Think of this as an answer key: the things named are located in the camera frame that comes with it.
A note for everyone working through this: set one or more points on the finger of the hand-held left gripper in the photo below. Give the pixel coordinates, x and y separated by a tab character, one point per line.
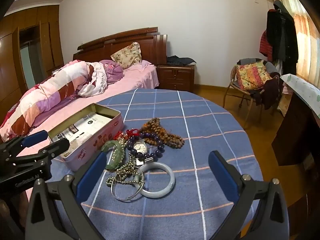
35	137
58	147

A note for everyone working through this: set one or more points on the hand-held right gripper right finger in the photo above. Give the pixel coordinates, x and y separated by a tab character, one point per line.
222	175

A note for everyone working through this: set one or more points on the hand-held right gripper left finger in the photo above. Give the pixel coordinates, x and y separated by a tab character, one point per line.
91	175

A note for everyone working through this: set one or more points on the green jade ornament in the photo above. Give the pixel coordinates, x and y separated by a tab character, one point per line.
115	155

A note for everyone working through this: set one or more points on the pink tin box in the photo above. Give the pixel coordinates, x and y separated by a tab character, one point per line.
96	142

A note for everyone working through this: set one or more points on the silver bangle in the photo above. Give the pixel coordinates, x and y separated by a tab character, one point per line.
127	200

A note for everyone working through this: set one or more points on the white jade bangle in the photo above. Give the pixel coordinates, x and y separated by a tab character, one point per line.
170	177

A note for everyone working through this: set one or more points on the silver wristwatch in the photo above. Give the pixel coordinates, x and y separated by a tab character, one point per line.
140	147

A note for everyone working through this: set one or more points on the newspaper sheet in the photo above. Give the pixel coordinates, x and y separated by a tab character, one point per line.
85	126

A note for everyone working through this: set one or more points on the pink patchwork quilt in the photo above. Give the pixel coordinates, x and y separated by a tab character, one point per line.
50	92

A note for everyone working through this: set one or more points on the blue plaid tablecloth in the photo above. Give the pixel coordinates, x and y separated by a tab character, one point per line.
200	130

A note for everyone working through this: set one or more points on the white floral cloth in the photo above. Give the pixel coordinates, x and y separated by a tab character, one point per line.
96	80

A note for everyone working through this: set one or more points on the dark wooden desk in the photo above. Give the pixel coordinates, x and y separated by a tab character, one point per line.
292	130

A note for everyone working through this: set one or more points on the purple blanket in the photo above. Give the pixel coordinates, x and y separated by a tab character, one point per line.
113	71

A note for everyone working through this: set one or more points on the wooden wardrobe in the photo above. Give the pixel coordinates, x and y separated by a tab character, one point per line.
30	42

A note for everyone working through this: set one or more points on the dark red garment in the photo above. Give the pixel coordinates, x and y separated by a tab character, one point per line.
271	92

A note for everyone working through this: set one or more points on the rattan chair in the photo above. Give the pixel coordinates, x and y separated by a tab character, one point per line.
233	74

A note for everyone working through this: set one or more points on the colourful patchwork cushion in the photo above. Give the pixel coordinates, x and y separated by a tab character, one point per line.
252	76

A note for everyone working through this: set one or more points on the bed with pink sheet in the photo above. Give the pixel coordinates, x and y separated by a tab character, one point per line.
137	78

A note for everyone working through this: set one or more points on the wooden nightstand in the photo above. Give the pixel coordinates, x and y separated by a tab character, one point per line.
175	76

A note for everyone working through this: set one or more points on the floral pillow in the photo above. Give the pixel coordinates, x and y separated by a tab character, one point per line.
127	55

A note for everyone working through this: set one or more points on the pale patterned desk cover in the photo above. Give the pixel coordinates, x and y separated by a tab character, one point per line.
305	90

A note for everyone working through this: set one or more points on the wooden headboard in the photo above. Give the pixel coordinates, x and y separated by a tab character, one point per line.
120	42

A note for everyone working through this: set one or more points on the dark folded clothes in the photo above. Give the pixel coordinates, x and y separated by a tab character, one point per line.
180	60

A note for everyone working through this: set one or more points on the red hanging jacket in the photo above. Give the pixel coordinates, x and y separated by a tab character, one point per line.
265	43

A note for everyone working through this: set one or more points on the black hanging coat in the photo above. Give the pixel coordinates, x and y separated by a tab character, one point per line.
280	30

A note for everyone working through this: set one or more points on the patterned curtain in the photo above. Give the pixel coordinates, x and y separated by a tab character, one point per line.
306	30

